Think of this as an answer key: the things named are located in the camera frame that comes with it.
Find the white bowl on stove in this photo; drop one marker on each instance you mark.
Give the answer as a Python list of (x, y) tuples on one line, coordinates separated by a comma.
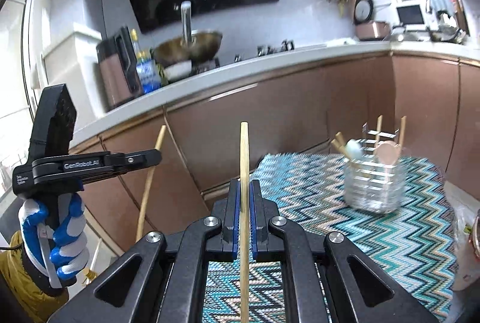
[(178, 71)]

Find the white cabinet appliance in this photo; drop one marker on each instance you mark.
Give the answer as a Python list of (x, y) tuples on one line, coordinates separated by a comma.
[(72, 59)]

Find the zigzag patterned table mat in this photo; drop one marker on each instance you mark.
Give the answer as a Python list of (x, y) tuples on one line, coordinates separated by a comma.
[(414, 245)]

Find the black gas stove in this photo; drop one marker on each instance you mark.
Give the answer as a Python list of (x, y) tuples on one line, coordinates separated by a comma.
[(227, 58)]

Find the blue label bottle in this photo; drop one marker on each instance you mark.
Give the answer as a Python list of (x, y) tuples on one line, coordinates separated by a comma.
[(147, 69)]

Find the bamboo chopstick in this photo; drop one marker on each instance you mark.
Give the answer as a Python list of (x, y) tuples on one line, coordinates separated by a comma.
[(147, 187), (402, 129), (339, 144), (378, 129), (244, 221)]

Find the copper electric kettle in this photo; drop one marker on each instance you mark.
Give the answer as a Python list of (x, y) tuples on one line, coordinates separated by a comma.
[(118, 67)]

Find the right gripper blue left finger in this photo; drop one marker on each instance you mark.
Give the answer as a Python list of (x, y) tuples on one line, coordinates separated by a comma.
[(232, 220)]

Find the pink ceramic spoon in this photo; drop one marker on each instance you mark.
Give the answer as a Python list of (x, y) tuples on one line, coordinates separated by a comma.
[(387, 152)]

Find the white ceramic spoon long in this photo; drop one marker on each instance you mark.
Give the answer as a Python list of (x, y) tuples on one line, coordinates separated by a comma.
[(354, 149)]

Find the wire utensil holder basket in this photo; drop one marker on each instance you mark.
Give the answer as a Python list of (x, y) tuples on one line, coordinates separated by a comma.
[(369, 185)]

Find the white microwave oven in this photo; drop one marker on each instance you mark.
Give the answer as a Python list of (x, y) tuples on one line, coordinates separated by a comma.
[(412, 15)]

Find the brass wok with handle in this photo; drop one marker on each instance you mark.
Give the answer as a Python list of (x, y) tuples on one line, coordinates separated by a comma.
[(192, 45)]

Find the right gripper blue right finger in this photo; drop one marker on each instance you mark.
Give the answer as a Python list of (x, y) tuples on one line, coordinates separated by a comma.
[(258, 223)]

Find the yellow jacket sleeve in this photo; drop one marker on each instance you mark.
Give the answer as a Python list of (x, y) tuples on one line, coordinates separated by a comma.
[(21, 299)]

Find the pink rice cooker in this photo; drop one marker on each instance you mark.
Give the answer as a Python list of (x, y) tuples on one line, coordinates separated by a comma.
[(366, 27)]

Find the blue white gloved left hand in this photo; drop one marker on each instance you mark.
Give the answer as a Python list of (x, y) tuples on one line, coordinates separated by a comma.
[(68, 252)]

